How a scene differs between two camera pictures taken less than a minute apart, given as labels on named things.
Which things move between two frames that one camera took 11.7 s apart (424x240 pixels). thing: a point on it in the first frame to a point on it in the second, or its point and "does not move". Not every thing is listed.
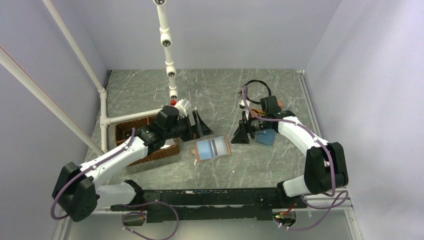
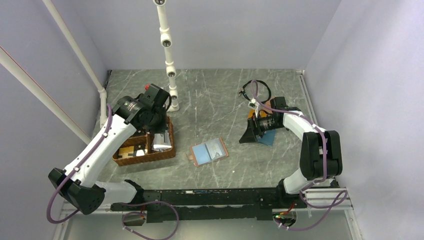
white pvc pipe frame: x=104 y=120 does not move
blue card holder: x=266 y=137 does not move
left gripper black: x=191 y=133 to x=163 y=126
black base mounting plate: x=179 y=205 does not move
